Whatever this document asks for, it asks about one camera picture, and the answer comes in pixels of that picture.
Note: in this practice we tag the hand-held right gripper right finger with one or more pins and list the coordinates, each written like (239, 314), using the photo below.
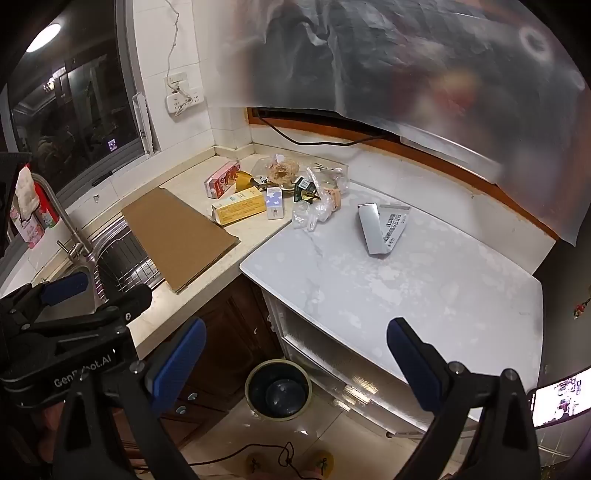
(411, 364)

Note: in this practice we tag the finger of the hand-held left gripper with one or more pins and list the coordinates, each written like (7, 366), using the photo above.
(131, 303)
(64, 286)

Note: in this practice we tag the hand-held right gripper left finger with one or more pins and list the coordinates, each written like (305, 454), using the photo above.
(180, 364)

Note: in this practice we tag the beige round trash bin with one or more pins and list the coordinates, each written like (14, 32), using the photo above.
(279, 392)

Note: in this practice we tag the silver cardboard box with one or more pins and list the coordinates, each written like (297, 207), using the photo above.
(374, 228)

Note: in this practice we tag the yellow cardboard box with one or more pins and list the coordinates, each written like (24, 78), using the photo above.
(238, 210)

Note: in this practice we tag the dark green box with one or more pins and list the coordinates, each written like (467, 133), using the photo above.
(302, 191)

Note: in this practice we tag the steel faucet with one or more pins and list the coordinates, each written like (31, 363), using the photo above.
(70, 226)

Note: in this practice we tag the red white hanging bag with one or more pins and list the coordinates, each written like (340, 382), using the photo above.
(27, 233)

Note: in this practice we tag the brown wooden cabinet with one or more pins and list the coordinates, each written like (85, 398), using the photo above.
(231, 323)

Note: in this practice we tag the steel kitchen sink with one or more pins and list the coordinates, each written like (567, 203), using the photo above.
(111, 233)

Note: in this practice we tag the brown cardboard sheet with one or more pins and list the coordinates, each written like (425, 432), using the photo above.
(180, 235)

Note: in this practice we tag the yellow slipper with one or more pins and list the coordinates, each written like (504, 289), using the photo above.
(256, 463)
(317, 462)

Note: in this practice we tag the printed paper leaflet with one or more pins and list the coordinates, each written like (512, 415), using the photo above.
(397, 221)

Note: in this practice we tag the lit phone screen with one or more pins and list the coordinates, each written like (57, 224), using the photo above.
(558, 397)

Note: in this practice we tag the pink cardboard box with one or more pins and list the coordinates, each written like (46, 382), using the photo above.
(221, 180)

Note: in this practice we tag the yellow wrapper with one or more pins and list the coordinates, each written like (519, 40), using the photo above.
(242, 181)

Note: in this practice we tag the dark window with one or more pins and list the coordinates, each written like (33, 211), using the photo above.
(69, 115)

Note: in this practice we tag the small white blue box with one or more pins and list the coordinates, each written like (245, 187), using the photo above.
(274, 201)

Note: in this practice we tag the crumpled clear plastic bag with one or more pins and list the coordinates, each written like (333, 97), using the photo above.
(314, 214)

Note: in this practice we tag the plastic bag with brown food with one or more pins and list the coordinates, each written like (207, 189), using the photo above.
(281, 171)

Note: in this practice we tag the red wall ornament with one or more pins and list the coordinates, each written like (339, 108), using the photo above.
(576, 309)

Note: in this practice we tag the white wall socket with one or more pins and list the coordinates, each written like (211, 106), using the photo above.
(182, 99)

